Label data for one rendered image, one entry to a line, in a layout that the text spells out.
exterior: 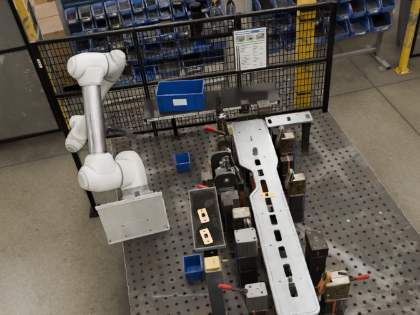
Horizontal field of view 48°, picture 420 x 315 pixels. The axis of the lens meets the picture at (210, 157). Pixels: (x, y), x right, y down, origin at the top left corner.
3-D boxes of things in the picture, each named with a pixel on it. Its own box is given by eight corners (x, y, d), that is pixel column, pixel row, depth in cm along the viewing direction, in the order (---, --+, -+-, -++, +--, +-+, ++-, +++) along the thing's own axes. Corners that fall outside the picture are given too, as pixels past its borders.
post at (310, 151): (314, 154, 315) (316, 119, 296) (297, 155, 315) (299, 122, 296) (311, 147, 320) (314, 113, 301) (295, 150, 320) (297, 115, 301)
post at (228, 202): (237, 252, 261) (233, 204, 235) (229, 254, 261) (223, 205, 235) (236, 245, 265) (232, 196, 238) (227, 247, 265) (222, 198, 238)
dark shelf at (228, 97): (280, 104, 310) (280, 100, 308) (144, 122, 308) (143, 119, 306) (273, 85, 327) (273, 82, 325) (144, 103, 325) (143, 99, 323)
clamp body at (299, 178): (307, 223, 272) (310, 180, 249) (286, 226, 272) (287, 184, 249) (303, 211, 279) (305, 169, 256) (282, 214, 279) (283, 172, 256)
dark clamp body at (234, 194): (247, 247, 264) (244, 200, 239) (224, 250, 264) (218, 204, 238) (244, 232, 272) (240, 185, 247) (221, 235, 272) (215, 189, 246)
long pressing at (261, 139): (328, 314, 199) (329, 312, 198) (275, 322, 198) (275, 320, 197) (264, 119, 302) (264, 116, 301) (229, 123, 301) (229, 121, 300)
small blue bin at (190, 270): (204, 280, 250) (202, 270, 244) (185, 283, 250) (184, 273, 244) (202, 263, 258) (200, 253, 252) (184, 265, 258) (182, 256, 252)
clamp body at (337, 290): (348, 328, 224) (357, 285, 199) (317, 332, 223) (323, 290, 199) (341, 308, 231) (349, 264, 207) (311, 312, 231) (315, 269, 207)
